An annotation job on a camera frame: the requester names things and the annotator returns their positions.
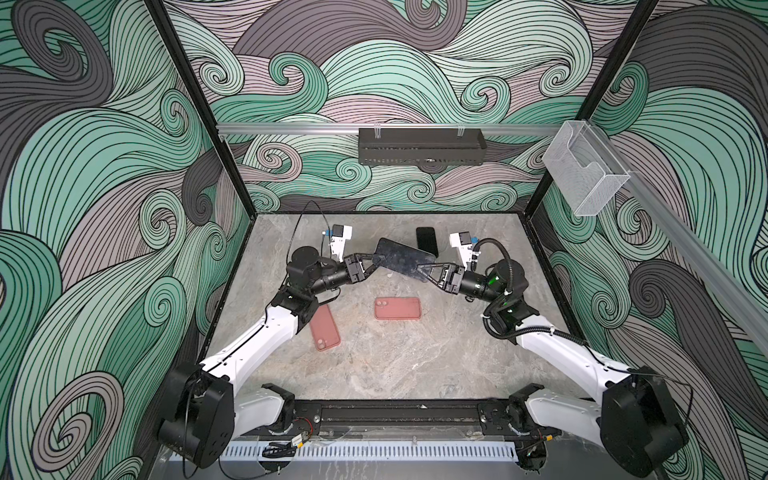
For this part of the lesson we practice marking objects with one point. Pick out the aluminium wall rail right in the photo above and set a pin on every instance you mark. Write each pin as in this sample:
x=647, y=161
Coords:
x=654, y=181

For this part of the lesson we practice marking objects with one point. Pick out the aluminium wall rail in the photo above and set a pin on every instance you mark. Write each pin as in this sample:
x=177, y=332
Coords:
x=307, y=128
x=654, y=181

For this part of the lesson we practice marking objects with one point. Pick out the pink phone case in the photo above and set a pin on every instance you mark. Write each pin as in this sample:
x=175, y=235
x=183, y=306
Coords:
x=397, y=308
x=324, y=330

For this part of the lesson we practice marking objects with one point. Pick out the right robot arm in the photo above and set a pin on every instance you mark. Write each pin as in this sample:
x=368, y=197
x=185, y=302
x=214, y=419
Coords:
x=629, y=411

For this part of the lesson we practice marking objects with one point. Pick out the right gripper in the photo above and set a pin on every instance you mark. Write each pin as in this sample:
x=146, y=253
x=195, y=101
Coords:
x=456, y=280

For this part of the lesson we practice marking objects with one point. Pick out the black phone case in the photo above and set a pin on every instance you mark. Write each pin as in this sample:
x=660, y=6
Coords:
x=427, y=240

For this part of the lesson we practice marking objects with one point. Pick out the aluminium wall rail back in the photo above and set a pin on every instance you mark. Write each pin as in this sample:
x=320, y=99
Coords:
x=307, y=128

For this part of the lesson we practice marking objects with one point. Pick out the white slotted cable duct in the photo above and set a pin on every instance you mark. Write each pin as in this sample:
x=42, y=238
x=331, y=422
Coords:
x=389, y=450

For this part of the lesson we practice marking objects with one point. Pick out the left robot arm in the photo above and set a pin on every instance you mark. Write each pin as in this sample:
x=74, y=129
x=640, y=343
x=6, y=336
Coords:
x=219, y=378

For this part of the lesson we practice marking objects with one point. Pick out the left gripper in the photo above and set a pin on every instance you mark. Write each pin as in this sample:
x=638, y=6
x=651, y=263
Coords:
x=351, y=269

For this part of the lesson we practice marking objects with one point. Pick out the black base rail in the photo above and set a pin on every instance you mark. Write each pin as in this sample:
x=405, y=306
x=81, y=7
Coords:
x=408, y=413

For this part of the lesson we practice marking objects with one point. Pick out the clear acrylic wall holder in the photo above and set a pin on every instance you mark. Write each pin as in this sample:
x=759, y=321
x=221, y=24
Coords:
x=585, y=166

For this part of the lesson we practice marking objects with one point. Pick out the black wall tray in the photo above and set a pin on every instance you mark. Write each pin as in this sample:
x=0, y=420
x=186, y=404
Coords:
x=428, y=146

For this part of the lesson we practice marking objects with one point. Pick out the purple-edged black smartphone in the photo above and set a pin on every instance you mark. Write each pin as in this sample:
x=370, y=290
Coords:
x=402, y=259

